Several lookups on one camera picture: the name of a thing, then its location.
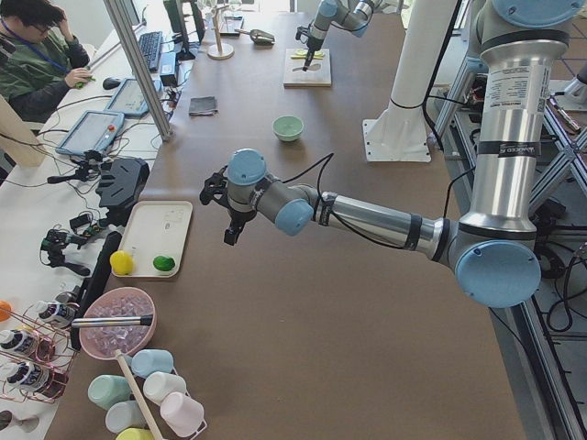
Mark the white ceramic spoon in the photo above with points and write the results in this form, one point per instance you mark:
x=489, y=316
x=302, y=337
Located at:
x=311, y=68

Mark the steel scoop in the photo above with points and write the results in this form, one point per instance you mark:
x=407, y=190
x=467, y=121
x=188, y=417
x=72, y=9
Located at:
x=258, y=36

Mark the copper bottle rack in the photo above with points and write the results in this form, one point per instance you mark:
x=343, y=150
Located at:
x=36, y=357

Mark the black keyboard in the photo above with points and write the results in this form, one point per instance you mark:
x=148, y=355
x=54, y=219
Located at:
x=149, y=44

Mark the light green bowl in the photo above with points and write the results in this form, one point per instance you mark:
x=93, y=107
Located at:
x=288, y=128

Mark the bamboo cutting board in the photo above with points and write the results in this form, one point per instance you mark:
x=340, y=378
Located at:
x=321, y=78

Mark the grey folded cloth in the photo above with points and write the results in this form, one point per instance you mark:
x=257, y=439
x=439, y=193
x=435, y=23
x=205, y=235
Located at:
x=203, y=106

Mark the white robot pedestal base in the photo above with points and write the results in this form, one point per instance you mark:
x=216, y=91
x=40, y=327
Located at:
x=399, y=133

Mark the yellow lemon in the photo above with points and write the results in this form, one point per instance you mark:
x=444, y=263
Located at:
x=122, y=263

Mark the wooden mug tree stand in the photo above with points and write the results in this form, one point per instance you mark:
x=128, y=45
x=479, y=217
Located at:
x=219, y=51

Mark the seated person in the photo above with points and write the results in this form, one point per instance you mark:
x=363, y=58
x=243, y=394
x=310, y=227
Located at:
x=48, y=60

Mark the near teach pendant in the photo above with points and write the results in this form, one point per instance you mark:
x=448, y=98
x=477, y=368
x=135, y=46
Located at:
x=94, y=131

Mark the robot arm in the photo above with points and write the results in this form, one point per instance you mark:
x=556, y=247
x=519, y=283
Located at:
x=490, y=249
x=353, y=19

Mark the pink bowl with ice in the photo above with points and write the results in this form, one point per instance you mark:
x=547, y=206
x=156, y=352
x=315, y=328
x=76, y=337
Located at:
x=101, y=342

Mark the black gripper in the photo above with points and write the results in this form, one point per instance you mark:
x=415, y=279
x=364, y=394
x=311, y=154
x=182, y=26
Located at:
x=237, y=216
x=313, y=44

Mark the pastel cup rack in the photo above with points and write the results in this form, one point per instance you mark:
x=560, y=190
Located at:
x=151, y=376

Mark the teach pendant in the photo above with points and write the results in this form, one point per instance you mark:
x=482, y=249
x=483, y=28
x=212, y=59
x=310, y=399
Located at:
x=128, y=99
x=94, y=131

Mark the cream tray with bunny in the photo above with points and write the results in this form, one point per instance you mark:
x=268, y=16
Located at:
x=156, y=228

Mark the green lime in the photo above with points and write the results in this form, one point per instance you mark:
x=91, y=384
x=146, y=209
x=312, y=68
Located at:
x=164, y=263

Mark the far teach pendant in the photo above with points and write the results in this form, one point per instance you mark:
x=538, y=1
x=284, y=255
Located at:
x=128, y=99

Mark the yellow plastic knife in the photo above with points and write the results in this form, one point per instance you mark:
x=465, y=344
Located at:
x=295, y=57

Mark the aluminium frame post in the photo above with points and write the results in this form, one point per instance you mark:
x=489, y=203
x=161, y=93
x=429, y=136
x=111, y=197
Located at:
x=121, y=21

